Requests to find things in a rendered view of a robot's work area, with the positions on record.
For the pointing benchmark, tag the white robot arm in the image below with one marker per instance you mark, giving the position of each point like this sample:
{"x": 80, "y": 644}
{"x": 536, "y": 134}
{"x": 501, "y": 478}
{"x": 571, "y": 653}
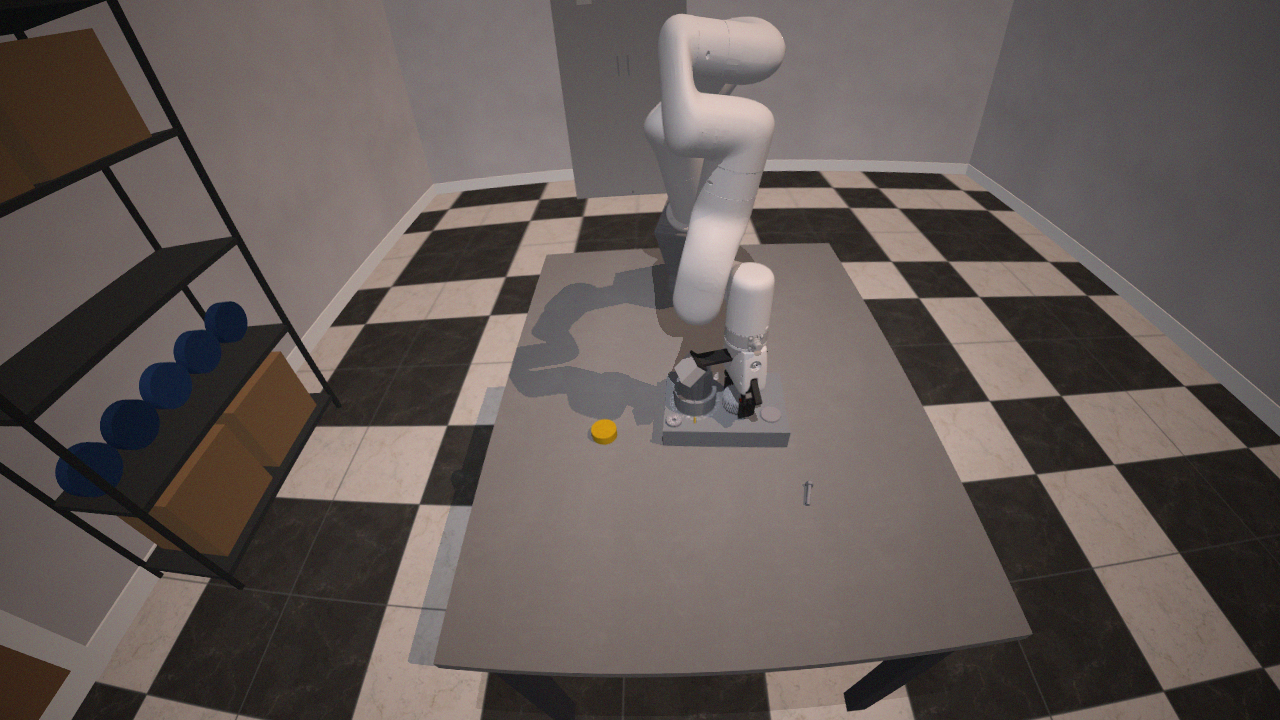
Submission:
{"x": 734, "y": 134}

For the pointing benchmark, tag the grey toothed gear with red arrow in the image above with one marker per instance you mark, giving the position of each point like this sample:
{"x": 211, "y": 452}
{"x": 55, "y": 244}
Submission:
{"x": 731, "y": 398}

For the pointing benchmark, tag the yellow short cylinder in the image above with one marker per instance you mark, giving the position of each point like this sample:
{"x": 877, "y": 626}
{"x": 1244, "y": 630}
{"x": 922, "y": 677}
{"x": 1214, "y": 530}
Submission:
{"x": 604, "y": 431}

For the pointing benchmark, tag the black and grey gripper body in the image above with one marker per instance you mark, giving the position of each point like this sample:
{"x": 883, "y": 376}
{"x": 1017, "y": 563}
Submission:
{"x": 745, "y": 366}

